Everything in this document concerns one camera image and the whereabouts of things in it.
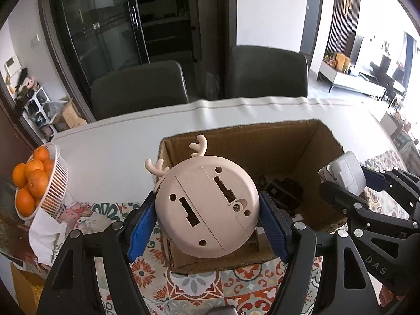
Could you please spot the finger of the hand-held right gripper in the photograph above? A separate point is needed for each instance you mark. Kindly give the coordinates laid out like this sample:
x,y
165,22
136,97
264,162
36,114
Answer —
x,y
372,178
338,200

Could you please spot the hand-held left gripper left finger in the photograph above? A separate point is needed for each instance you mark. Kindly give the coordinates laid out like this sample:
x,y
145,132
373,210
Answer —
x,y
141,229

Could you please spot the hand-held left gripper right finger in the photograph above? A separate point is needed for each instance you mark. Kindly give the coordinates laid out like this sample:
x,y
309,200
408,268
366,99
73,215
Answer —
x,y
274,226

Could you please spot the white cube charger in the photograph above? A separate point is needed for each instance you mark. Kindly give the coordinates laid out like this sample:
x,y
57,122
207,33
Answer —
x,y
344,170

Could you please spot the black power adapter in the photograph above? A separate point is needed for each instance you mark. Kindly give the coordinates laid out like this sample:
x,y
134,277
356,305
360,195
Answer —
x,y
285,192

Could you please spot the pink round antlered device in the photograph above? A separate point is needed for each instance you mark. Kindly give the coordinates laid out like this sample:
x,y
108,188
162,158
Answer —
x,y
203,203

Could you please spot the brown cardboard box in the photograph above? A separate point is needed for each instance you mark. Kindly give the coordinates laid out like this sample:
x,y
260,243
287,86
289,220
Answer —
x,y
279,151

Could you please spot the patterned tile table runner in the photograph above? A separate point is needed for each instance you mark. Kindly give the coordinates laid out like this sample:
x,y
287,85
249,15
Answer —
x,y
197,292

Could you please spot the white plastic basket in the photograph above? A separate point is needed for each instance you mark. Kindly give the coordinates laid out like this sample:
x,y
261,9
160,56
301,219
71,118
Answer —
x,y
56,183

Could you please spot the white television stand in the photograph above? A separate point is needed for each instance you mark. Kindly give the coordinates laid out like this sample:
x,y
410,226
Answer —
x,y
354,82

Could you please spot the pile of oranges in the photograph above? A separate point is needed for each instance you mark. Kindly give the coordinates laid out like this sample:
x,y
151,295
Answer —
x,y
36,182

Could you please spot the yellow bags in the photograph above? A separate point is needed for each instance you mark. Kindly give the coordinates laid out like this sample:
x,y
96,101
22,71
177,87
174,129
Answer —
x,y
343,61

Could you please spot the yellow woven box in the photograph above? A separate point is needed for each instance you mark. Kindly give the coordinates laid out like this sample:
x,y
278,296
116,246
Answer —
x,y
29,288

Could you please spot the glass vase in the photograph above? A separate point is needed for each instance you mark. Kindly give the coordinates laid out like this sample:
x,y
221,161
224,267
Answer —
x,y
10,233

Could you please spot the small cardboard floor box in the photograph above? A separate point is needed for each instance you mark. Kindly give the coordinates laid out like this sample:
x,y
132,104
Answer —
x,y
70,115

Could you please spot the dark grey dining chair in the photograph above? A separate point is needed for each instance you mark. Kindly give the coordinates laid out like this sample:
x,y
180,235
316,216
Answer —
x,y
265,72
137,88

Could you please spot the white shoe rack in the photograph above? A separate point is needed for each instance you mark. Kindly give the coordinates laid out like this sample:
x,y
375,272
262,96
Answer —
x,y
37,108

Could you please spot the brown entry door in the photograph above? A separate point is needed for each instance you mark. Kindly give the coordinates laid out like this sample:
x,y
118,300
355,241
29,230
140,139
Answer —
x,y
10,131

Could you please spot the dark interior door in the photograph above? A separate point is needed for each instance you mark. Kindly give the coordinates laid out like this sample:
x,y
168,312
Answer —
x,y
311,16

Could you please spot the dark glass sliding door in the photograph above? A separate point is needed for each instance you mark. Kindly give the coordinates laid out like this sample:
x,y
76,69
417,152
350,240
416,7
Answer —
x,y
108,23

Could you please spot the gold wall ornament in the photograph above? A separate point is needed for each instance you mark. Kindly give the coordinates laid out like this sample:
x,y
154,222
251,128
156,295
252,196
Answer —
x,y
347,1

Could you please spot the white wall intercom panel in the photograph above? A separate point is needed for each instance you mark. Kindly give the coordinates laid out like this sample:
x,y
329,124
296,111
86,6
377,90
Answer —
x,y
11,66

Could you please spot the white light switch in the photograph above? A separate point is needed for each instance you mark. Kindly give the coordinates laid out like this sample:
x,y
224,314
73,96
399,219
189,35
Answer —
x,y
35,39

